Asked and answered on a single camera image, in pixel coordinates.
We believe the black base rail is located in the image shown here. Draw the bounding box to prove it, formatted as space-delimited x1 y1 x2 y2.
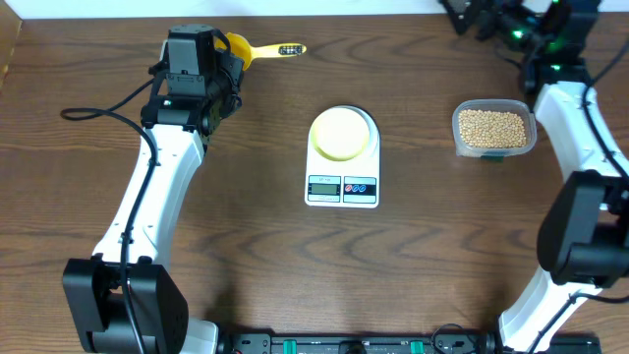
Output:
215 332 601 354

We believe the green label tape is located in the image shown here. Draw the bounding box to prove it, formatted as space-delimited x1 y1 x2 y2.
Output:
480 154 504 162

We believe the yellow measuring scoop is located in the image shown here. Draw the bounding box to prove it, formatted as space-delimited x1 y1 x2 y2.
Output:
225 32 307 71

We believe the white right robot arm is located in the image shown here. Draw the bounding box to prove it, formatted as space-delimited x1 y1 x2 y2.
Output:
444 0 628 353

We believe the pile of soybeans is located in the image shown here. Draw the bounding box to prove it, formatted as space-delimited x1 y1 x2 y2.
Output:
458 109 527 148

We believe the clear plastic container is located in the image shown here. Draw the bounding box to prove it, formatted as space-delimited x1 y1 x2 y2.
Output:
452 99 537 158

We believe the yellow bowl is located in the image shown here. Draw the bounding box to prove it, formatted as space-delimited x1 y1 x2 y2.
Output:
310 107 370 161

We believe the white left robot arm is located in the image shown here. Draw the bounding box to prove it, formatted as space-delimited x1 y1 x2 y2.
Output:
60 25 244 353

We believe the white digital kitchen scale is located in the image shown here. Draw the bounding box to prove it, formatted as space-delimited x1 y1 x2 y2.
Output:
304 105 380 208

